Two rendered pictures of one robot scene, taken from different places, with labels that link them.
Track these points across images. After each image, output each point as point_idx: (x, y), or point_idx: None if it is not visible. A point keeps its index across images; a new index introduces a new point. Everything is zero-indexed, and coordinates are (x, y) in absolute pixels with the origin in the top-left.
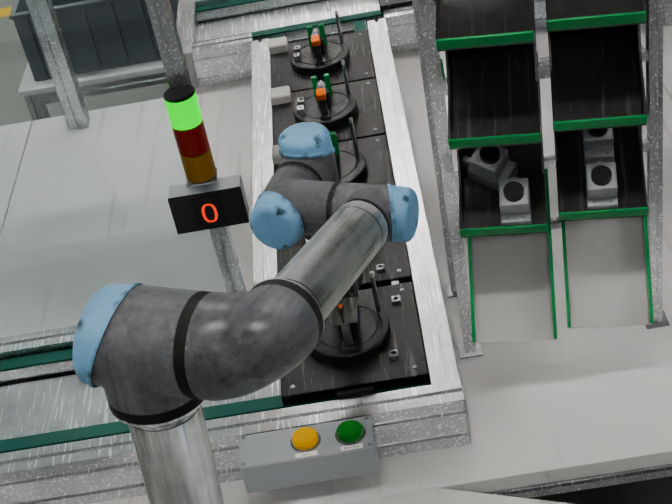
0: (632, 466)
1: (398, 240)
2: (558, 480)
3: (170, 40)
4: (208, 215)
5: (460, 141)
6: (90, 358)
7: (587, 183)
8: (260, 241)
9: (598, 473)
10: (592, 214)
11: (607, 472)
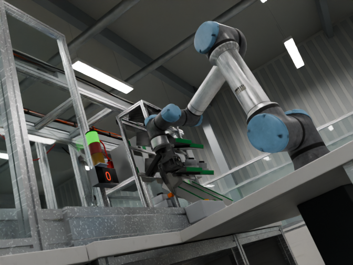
0: (265, 225)
1: (201, 118)
2: (259, 228)
3: (84, 119)
4: (107, 176)
5: (178, 138)
6: (217, 22)
7: (200, 162)
8: (172, 114)
9: (262, 227)
10: (205, 171)
11: (263, 227)
